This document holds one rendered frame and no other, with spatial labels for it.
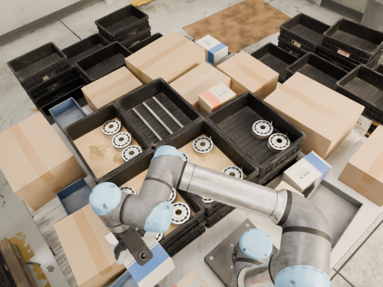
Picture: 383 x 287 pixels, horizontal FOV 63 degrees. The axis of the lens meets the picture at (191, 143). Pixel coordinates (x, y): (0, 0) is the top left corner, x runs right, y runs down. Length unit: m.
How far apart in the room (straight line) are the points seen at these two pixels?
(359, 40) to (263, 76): 1.25
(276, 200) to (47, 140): 1.24
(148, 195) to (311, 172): 1.01
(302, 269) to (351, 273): 1.55
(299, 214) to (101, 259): 0.83
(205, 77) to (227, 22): 2.10
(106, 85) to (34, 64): 1.16
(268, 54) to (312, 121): 1.47
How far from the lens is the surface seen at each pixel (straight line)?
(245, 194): 0.80
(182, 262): 1.46
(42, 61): 3.01
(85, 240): 1.42
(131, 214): 0.75
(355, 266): 2.35
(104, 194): 0.77
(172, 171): 0.78
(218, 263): 1.40
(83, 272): 1.38
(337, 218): 1.56
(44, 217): 1.74
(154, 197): 0.75
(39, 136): 1.77
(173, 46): 2.07
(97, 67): 2.73
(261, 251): 1.19
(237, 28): 3.82
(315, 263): 0.79
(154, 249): 1.03
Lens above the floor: 2.10
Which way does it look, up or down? 53 degrees down
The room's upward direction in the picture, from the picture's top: 7 degrees counter-clockwise
